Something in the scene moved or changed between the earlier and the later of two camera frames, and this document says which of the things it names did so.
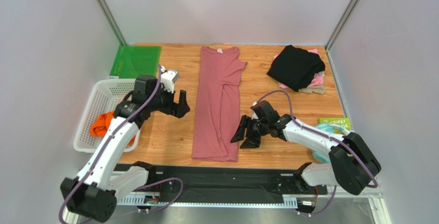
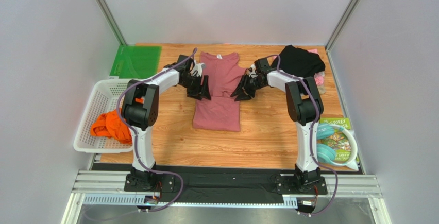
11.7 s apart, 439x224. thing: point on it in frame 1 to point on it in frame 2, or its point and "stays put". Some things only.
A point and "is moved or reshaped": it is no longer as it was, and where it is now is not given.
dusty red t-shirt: x=217 y=116 is moved or reshaped
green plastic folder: x=132 y=61 stays put
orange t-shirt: x=100 y=124 stays put
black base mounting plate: x=229 y=183 stays put
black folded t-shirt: x=295 y=67 stays put
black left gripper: x=182 y=107 to x=196 y=93
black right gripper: x=253 y=130 to x=249 y=83
